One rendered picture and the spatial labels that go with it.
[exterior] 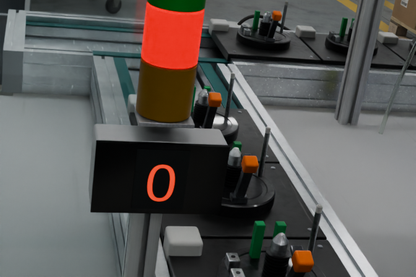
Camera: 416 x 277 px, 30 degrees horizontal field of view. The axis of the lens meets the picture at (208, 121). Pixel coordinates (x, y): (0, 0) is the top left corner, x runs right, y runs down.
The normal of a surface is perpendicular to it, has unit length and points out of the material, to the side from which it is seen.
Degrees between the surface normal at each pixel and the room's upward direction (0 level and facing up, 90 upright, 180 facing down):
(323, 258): 0
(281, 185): 0
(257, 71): 90
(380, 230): 0
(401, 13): 90
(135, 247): 90
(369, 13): 90
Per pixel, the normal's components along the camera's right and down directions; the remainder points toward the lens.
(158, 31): -0.47, 0.28
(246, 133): 0.13, -0.92
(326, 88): 0.19, 0.40
